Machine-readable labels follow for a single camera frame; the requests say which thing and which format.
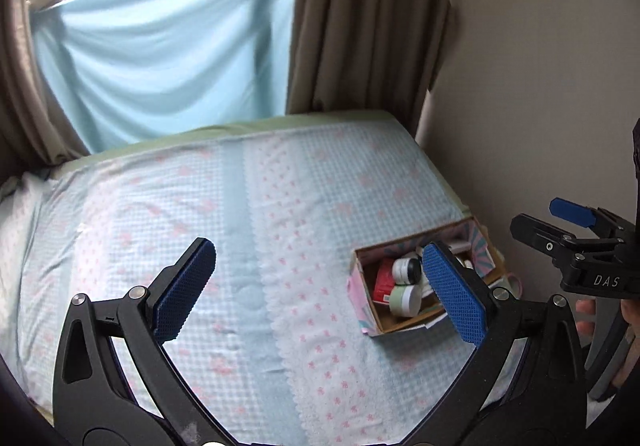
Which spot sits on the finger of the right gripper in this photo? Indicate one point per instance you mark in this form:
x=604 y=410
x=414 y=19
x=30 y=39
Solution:
x=572 y=212
x=544 y=238

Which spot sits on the green blanket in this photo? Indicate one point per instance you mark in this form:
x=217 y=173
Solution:
x=53 y=198

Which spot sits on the person right hand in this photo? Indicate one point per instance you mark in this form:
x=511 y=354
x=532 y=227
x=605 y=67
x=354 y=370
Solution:
x=630 y=312

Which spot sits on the white pillow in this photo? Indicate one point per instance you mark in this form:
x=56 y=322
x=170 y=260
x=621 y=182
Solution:
x=24 y=219

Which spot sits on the brown curtain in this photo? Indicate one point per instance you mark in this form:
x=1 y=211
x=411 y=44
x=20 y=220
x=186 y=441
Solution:
x=344 y=54

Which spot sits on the white remote control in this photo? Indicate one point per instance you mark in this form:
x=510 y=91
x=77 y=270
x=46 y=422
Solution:
x=459 y=246

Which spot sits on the green jar white lid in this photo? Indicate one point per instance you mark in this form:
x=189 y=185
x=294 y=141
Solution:
x=405 y=301

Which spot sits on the light blue curtain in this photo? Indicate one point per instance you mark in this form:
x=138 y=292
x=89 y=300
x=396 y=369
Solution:
x=126 y=71

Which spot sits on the red small box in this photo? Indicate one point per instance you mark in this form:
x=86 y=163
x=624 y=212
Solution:
x=384 y=282

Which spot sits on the pink tape roll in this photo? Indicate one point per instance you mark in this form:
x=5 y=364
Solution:
x=511 y=283

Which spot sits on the black white small jar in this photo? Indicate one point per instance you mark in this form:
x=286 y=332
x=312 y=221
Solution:
x=406 y=271

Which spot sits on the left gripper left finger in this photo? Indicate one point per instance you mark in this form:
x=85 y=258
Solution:
x=114 y=384

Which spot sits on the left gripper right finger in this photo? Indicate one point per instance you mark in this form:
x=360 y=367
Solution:
x=523 y=384

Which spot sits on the cardboard box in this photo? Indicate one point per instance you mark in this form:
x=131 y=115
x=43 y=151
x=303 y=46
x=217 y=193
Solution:
x=376 y=319

